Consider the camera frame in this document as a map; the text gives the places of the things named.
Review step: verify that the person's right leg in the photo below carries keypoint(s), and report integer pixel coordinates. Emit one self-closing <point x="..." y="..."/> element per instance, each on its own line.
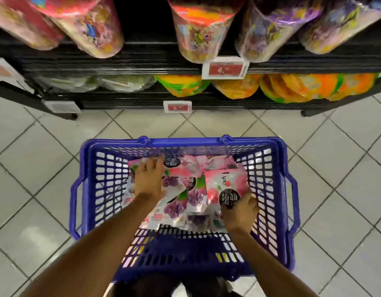
<point x="206" y="289"/>

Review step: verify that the person's right hand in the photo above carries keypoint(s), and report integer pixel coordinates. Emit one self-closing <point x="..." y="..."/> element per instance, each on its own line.
<point x="240" y="216"/>

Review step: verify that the person's left hand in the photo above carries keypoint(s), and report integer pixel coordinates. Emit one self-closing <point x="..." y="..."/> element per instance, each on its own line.
<point x="148" y="179"/>

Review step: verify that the person's left forearm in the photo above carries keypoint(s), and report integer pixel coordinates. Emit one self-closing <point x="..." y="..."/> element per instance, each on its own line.
<point x="91" y="250"/>

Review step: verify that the white price tag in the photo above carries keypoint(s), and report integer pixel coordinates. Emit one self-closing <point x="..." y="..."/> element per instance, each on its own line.
<point x="61" y="107"/>

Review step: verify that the person's right forearm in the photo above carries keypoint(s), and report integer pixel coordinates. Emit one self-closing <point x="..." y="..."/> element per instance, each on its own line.
<point x="270" y="269"/>

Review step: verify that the blue plastic shopping basket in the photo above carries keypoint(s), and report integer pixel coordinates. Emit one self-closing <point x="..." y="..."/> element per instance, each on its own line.
<point x="178" y="142"/>

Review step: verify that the red price tag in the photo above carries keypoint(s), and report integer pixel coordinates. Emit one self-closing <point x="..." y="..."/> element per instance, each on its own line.
<point x="226" y="68"/>
<point x="177" y="107"/>
<point x="5" y="71"/>

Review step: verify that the pouches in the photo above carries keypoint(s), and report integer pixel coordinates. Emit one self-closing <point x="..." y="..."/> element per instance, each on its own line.
<point x="181" y="201"/>

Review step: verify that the person's leg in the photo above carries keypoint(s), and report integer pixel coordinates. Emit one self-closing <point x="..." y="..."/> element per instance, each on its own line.
<point x="206" y="289"/>
<point x="147" y="286"/>

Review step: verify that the person's left leg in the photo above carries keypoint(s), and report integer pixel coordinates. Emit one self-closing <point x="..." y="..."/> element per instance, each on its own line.
<point x="147" y="286"/>

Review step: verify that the red jelly bag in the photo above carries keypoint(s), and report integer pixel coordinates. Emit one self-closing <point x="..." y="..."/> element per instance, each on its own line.
<point x="224" y="182"/>

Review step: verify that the black low shelf rack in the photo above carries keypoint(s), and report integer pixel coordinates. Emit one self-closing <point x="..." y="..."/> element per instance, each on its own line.
<point x="147" y="55"/>

